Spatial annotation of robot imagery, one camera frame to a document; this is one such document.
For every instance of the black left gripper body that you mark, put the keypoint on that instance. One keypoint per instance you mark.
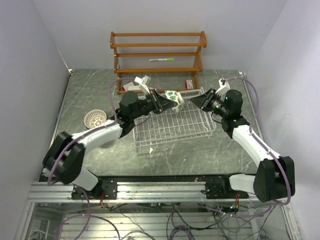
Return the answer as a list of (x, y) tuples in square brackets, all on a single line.
[(146, 105)]

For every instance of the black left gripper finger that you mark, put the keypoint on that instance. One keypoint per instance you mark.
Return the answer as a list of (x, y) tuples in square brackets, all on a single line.
[(165, 103), (154, 96)]

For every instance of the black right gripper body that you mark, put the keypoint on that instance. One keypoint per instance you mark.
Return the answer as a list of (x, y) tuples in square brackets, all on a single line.
[(216, 104)]

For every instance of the green leaf pattern bowl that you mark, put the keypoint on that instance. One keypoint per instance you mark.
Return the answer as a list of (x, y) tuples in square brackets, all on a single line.
[(176, 97)]

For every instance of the white wire dish rack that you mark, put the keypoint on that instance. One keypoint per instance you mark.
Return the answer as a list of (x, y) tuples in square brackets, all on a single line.
[(169, 126)]

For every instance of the purple pattern cream bowl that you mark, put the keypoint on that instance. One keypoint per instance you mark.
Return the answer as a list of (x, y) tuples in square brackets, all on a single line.
[(94, 118)]

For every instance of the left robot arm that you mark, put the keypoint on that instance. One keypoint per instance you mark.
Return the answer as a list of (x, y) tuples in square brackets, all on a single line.
[(64, 159)]

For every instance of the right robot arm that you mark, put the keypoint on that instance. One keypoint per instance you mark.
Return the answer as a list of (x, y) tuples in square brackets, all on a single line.
[(275, 175)]

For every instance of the wooden shelf rack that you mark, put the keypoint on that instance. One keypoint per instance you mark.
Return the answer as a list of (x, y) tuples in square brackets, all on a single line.
[(132, 52)]

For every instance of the white rectangular eraser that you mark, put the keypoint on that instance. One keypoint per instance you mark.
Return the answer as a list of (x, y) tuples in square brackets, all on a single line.
[(134, 88)]

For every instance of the red white small box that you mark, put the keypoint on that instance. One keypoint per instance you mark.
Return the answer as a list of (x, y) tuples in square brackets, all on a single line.
[(189, 84)]

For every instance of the green capped marker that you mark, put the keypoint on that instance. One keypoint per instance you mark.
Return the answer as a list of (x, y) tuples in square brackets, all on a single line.
[(161, 60)]

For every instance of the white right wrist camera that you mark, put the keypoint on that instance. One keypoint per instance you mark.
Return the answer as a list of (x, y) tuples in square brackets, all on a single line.
[(223, 87)]

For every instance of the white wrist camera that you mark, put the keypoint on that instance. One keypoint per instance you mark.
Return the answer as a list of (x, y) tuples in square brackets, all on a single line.
[(142, 84), (223, 87)]

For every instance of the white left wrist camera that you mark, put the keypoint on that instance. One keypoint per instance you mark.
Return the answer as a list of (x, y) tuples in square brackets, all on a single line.
[(142, 84)]

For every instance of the aluminium mounting rail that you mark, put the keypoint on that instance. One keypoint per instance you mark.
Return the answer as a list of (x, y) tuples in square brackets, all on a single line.
[(136, 192)]

